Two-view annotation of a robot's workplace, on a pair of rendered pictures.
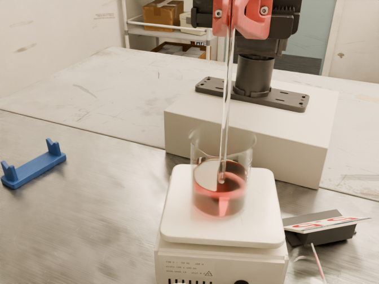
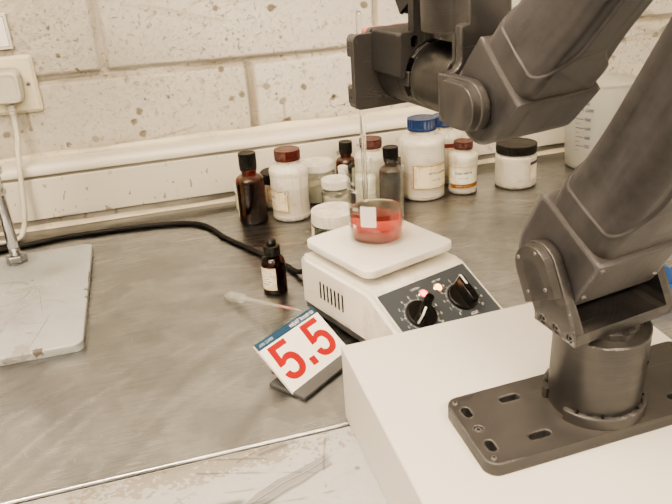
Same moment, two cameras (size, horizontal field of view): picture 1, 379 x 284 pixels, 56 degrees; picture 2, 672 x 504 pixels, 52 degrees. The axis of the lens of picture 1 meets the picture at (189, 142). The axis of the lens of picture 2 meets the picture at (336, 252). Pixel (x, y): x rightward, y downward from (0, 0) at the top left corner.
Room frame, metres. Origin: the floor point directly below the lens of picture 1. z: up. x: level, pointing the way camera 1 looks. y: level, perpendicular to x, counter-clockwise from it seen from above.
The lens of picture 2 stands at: (0.81, -0.50, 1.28)
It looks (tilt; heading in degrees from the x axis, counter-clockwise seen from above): 24 degrees down; 142
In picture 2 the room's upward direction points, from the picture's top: 4 degrees counter-clockwise
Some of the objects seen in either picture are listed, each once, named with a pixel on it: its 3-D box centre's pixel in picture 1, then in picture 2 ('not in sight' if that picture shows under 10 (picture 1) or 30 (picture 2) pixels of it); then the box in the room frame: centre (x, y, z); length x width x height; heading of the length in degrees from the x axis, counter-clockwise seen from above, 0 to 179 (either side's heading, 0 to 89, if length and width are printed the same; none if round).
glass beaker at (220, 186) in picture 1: (219, 173); (374, 204); (0.29, -0.03, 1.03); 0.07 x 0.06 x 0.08; 164
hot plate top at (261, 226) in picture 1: (221, 200); (378, 243); (0.30, -0.04, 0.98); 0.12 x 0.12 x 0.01; 85
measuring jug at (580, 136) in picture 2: not in sight; (607, 122); (0.19, 0.61, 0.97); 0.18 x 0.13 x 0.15; 17
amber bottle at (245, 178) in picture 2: not in sight; (250, 187); (-0.06, 0.03, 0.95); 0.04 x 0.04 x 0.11
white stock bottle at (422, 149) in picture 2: not in sight; (422, 156); (0.06, 0.28, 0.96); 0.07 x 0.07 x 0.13
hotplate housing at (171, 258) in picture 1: (220, 214); (394, 286); (0.32, -0.04, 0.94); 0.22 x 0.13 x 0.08; 175
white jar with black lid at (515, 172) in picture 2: not in sight; (515, 163); (0.14, 0.42, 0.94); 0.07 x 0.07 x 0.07
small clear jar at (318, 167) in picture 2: not in sight; (317, 180); (-0.06, 0.16, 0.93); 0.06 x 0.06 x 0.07
